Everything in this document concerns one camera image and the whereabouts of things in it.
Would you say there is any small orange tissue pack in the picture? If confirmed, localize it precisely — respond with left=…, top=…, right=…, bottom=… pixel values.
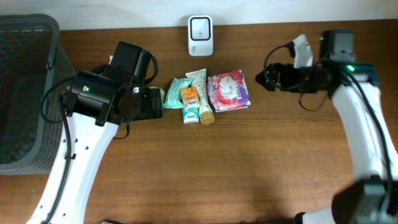
left=180, top=87, right=200, bottom=110

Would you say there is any left black camera cable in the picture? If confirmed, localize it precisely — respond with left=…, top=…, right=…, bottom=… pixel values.
left=39, top=49, right=159, bottom=224

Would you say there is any dark grey plastic basket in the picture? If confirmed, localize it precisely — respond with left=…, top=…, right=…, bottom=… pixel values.
left=1, top=14, right=76, bottom=175

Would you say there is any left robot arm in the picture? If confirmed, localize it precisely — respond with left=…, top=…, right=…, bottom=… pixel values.
left=28, top=41, right=163, bottom=223

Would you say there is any black camera cable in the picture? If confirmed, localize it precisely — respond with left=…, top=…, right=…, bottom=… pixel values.
left=39, top=49, right=159, bottom=224
left=263, top=41, right=329, bottom=112

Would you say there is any light green item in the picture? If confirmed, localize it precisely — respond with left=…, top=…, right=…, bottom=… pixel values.
left=149, top=86, right=165, bottom=104

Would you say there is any right black camera cable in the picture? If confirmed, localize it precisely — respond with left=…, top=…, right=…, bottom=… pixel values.
left=263, top=41, right=329, bottom=112

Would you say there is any small teal tissue pack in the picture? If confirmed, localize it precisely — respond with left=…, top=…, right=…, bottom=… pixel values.
left=182, top=108, right=200, bottom=124

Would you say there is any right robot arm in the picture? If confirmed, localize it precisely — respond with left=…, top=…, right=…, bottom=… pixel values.
left=256, top=29, right=397, bottom=223

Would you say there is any white barcode scanner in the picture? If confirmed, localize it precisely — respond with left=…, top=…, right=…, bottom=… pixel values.
left=187, top=16, right=214, bottom=57

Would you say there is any red purple pad package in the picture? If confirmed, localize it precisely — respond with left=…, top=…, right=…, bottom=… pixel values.
left=207, top=70, right=251, bottom=113

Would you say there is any white floral cream tube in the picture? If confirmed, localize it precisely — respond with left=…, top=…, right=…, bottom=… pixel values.
left=185, top=68, right=215, bottom=125

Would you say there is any mint green wipes pouch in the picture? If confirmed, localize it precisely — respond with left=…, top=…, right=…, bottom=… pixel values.
left=164, top=78, right=192, bottom=109

